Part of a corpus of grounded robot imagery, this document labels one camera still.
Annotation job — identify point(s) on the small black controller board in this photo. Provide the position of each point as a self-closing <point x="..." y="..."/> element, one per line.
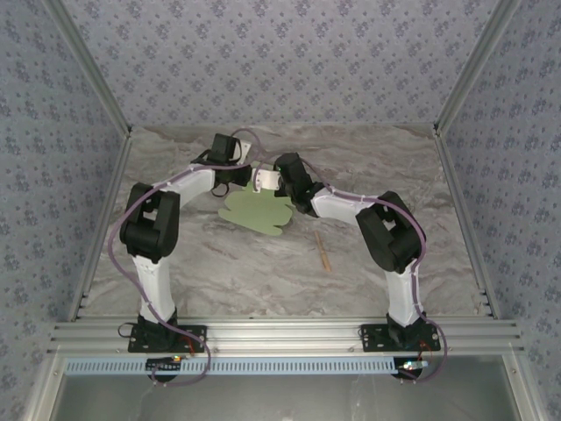
<point x="409" y="366"/>
<point x="164" y="365"/>

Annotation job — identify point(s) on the aluminium mounting rail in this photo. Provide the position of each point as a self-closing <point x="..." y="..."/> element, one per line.
<point x="285" y="335"/>

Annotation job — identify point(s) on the thin wooden stick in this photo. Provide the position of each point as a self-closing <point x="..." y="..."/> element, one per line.
<point x="323" y="252"/>

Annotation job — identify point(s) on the light green paper box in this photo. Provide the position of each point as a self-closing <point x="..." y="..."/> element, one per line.
<point x="258" y="215"/>

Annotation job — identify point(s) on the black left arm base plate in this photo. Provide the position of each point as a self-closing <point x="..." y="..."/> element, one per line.
<point x="197" y="337"/>

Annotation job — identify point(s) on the aluminium table side rail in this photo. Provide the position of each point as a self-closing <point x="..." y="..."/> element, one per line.
<point x="458" y="197"/>
<point x="110" y="197"/>

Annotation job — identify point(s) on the grey metal panel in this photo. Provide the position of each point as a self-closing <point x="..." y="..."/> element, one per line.
<point x="280" y="399"/>

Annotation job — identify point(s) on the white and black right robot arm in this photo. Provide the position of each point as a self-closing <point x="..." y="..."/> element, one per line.
<point x="403" y="289"/>

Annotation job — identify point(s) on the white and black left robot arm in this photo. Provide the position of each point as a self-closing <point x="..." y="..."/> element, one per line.
<point x="155" y="285"/>

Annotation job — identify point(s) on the aluminium frame post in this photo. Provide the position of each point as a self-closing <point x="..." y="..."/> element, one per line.
<point x="93" y="66"/>
<point x="473" y="66"/>

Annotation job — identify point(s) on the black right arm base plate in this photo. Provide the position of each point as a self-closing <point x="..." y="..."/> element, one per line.
<point x="372" y="337"/>

